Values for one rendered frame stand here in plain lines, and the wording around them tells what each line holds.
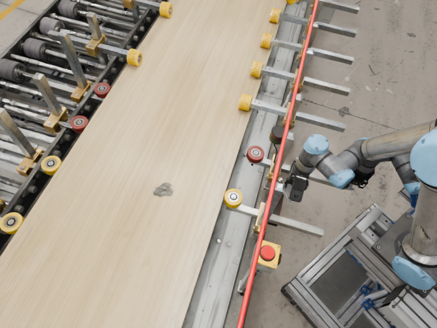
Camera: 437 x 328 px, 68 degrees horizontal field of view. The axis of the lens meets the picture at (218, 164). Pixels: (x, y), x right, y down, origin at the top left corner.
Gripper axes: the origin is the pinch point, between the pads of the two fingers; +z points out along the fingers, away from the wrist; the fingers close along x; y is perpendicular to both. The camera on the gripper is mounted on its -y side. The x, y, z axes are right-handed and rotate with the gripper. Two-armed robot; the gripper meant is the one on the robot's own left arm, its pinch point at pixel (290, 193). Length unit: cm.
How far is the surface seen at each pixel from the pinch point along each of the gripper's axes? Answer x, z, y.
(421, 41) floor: -119, 94, 279
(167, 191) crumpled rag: 50, 2, -15
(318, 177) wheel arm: -12.5, 7.4, 16.4
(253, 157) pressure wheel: 19.1, 2.7, 14.4
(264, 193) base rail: 8.9, 23.4, 9.0
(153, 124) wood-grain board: 69, 3, 17
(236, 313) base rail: 8, 23, -48
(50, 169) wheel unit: 100, 3, -21
